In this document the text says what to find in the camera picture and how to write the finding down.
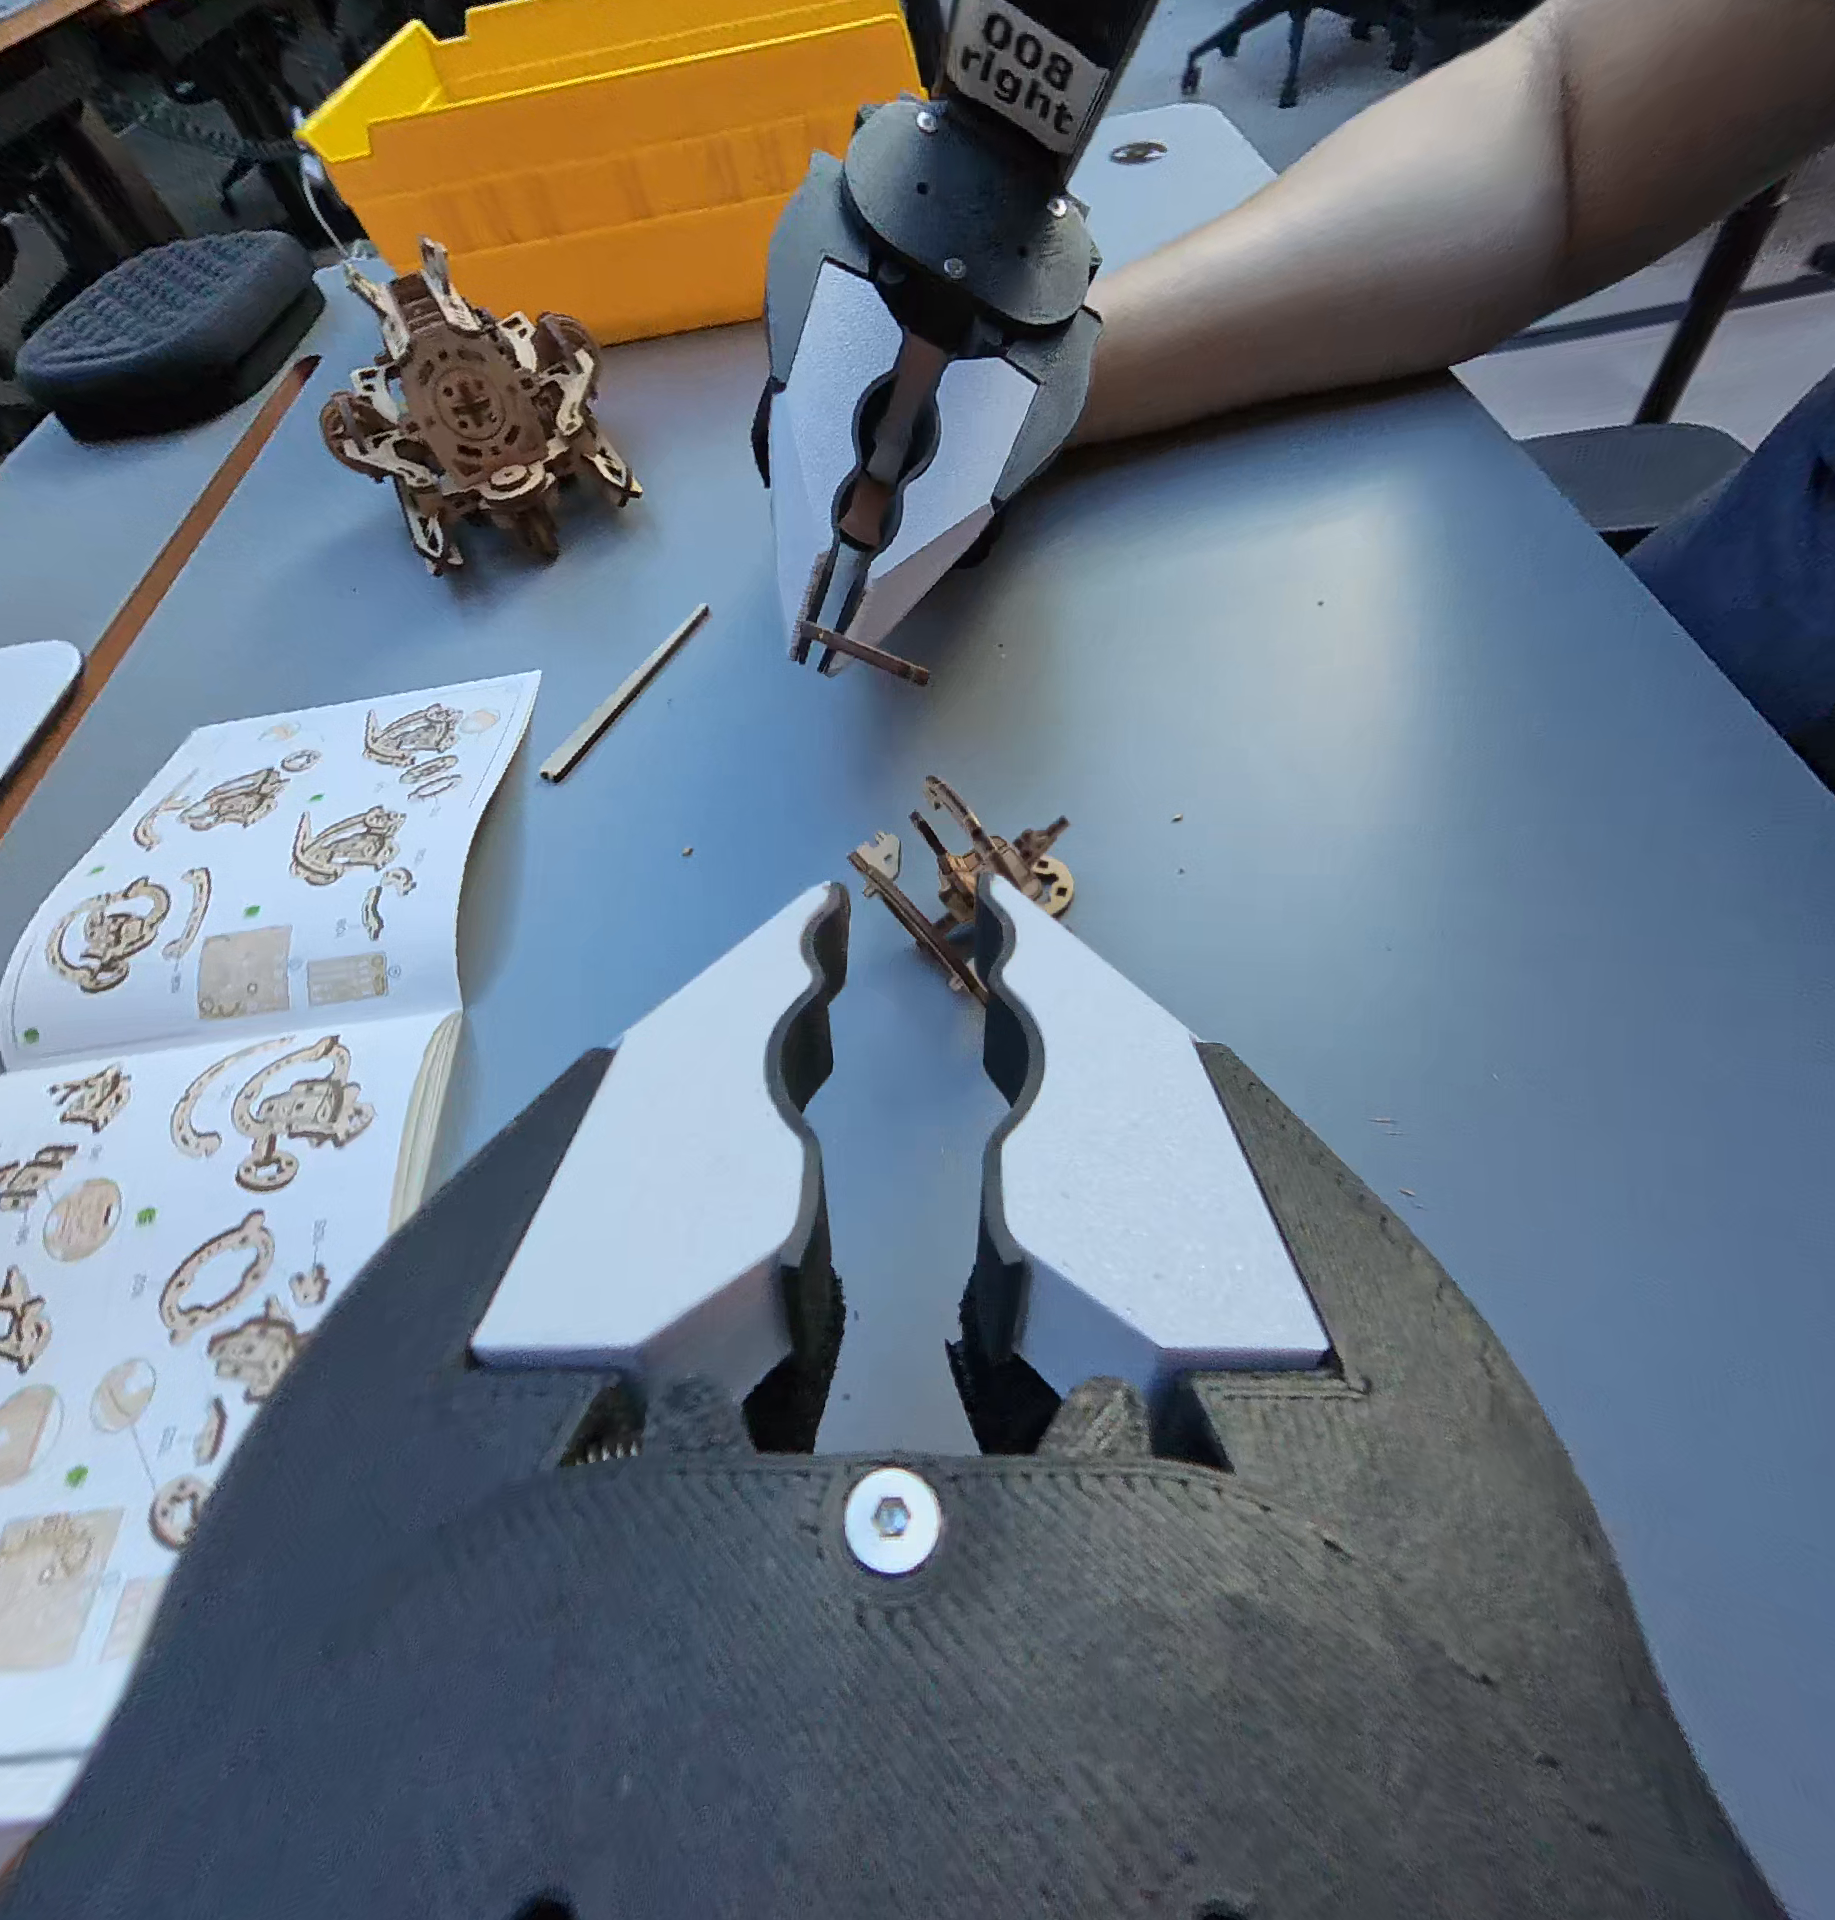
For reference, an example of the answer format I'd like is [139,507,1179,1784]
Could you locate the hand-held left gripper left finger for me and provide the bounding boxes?
[473,878,853,1454]

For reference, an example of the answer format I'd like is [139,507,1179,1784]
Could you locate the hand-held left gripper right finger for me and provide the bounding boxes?
[953,875,1334,1454]

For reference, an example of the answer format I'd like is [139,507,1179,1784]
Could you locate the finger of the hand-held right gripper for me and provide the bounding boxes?
[838,351,1046,662]
[768,255,912,662]

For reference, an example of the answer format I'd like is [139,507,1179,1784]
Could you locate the small brown wooden part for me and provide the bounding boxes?
[790,494,936,690]

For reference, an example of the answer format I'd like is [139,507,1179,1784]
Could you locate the assembled wooden model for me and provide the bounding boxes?
[319,238,645,578]

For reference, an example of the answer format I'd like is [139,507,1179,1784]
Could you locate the wooden model part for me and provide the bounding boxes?
[850,837,995,1008]

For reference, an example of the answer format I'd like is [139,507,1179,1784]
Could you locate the small wooden gear assembly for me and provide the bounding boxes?
[909,775,1082,922]

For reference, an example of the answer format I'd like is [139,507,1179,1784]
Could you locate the person's right forearm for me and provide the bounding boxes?
[1074,0,1835,445]

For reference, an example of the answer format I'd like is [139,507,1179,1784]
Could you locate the model instruction booklet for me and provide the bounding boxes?
[0,671,545,1834]

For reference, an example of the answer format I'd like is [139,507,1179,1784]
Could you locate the stacked yellow plastic bins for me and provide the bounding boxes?
[298,0,928,350]

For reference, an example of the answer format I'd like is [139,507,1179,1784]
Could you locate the thin wooden stick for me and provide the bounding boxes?
[539,603,712,786]

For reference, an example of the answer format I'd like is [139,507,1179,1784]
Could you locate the black office chair base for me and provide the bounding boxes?
[1179,0,1423,109]

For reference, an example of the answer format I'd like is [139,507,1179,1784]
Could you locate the black textured cushion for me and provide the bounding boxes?
[16,229,329,445]

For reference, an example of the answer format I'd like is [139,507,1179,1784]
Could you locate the black chair seat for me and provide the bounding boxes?
[1523,420,1755,544]

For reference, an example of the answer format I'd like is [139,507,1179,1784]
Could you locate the white flat board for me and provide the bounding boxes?
[0,640,87,845]

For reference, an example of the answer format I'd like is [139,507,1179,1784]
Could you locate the person's dark blue clothing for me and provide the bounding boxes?
[1625,277,1835,836]

